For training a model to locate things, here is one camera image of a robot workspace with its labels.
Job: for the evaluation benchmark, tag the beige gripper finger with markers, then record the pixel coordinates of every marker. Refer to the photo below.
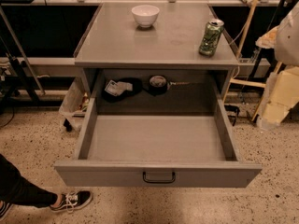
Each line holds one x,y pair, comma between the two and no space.
268,40
280,96

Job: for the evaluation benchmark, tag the green soda can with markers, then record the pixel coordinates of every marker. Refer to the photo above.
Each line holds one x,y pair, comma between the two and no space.
211,37

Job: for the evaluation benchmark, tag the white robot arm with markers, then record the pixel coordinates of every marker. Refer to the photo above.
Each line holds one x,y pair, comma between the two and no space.
287,43

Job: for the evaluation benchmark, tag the grey cabinet with top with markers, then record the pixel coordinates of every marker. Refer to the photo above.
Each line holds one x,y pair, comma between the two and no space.
120,48

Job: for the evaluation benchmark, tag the open grey top drawer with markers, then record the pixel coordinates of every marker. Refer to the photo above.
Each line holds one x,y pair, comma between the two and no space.
116,150

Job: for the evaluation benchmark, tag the white ceramic bowl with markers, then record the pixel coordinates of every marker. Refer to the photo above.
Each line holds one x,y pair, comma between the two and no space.
145,15

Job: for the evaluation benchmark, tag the black pouch with papers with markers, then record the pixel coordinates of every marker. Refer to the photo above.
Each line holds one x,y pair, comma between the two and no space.
117,90

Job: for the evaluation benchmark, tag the clear plastic bin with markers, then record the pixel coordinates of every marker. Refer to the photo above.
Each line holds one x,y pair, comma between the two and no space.
74,105

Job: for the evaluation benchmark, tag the black and white sneaker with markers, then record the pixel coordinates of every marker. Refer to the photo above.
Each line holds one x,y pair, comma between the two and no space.
73,201

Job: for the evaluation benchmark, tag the person leg in black trousers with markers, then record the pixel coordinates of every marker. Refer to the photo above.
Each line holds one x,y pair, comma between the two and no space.
16,189

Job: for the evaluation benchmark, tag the wooden easel frame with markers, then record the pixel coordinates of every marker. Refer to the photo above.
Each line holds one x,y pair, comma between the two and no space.
256,23

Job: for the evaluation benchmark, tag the black drawer handle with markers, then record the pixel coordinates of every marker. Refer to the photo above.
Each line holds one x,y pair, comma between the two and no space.
159,177

